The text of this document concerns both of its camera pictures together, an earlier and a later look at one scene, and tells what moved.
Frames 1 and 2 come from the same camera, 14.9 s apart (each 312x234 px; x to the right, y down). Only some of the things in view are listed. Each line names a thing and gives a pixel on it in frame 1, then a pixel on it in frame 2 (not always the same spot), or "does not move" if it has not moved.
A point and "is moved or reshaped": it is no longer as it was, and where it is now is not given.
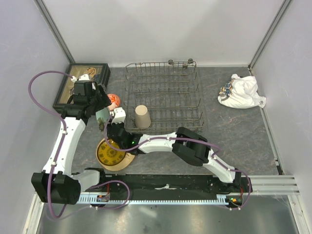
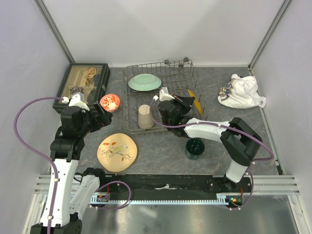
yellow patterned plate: x=109 y=156 -> x=196 y=102
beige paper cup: x=142 y=120 is moved or reshaped
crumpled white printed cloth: x=241 y=92 does not move
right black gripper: x=121 y=125 -> x=186 y=102
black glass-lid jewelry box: x=99 y=72 does not move
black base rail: x=169 y=184 does not move
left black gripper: x=104 y=101 -> x=104 y=119
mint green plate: x=102 y=116 is moved or reshaped
